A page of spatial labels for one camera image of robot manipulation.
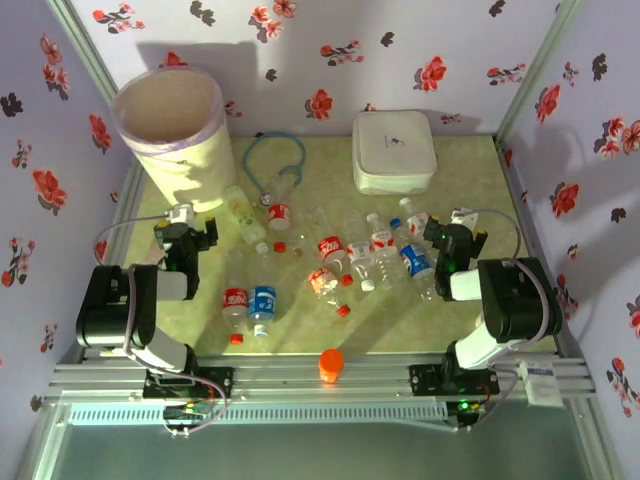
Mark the orange plastic knob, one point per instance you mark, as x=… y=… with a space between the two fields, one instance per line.
x=331 y=365

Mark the red label clear bottle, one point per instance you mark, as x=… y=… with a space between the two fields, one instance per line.
x=279 y=216
x=331 y=248

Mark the aluminium frame rail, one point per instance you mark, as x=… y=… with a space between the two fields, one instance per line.
x=280 y=375

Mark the white zip case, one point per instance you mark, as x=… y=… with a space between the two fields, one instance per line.
x=392 y=150

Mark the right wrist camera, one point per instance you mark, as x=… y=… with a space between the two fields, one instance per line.
x=460 y=217

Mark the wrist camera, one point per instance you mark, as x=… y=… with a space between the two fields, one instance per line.
x=180 y=214
x=460 y=217

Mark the red white label bottle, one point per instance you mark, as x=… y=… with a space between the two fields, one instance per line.
x=382 y=242
x=417 y=223
x=358 y=251

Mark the red label red cap bottle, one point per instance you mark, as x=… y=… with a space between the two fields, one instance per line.
x=235 y=299

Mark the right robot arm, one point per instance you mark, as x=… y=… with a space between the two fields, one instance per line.
x=515 y=300

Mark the white round bin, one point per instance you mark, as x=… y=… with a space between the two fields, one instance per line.
x=195 y=170

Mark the crushed red label bottle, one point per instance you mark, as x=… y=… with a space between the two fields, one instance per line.
x=320 y=280

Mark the blue label white cap bottle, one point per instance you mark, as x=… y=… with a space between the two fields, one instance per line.
x=262 y=301

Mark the green label plastic bottle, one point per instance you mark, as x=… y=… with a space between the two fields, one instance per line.
x=245 y=217

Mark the white label tag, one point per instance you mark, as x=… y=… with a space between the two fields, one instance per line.
x=542 y=385

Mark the blue stethoscope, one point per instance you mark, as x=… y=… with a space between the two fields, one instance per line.
x=265 y=200

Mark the purple plastic bin liner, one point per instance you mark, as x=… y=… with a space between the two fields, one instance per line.
x=165 y=110

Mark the loose red bottle cap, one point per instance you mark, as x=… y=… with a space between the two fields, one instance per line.
x=279 y=246
x=346 y=280

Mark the aluminium corner post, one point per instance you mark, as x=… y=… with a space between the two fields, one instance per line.
x=540 y=65
x=85 y=55

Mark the green circuit board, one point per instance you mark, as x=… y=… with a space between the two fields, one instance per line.
x=187 y=412

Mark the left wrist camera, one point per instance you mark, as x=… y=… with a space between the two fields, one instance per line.
x=180 y=214

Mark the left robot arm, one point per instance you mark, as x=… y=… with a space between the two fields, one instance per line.
x=115 y=305

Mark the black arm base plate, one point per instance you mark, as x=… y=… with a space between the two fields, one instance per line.
x=425 y=377
x=220 y=380

